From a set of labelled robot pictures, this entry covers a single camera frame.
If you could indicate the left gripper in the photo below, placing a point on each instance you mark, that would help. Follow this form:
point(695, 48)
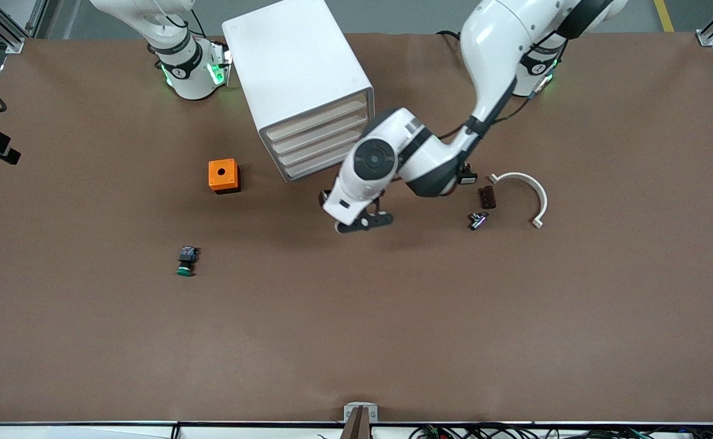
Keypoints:
point(321, 197)

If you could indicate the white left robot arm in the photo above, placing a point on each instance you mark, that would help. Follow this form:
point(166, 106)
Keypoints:
point(490, 36)

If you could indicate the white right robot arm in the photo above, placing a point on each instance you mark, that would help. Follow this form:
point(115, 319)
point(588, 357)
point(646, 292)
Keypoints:
point(185, 67)

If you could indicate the orange button box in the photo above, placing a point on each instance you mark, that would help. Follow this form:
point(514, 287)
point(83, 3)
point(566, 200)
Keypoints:
point(224, 175)

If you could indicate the green push button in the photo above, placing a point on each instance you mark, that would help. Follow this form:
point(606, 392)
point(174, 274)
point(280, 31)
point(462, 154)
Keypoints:
point(187, 256)

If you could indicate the chrome pipe fitting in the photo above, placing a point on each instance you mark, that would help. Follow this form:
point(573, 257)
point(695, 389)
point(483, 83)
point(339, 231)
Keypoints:
point(479, 221)

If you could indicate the brown table cover sheet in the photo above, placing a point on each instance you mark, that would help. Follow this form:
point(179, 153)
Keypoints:
point(393, 335)

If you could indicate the brown cylinder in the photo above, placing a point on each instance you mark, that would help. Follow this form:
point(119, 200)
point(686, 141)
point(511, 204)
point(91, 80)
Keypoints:
point(487, 197)

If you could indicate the grey metal bracket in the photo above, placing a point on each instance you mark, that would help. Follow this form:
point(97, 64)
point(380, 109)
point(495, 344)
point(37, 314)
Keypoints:
point(347, 413)

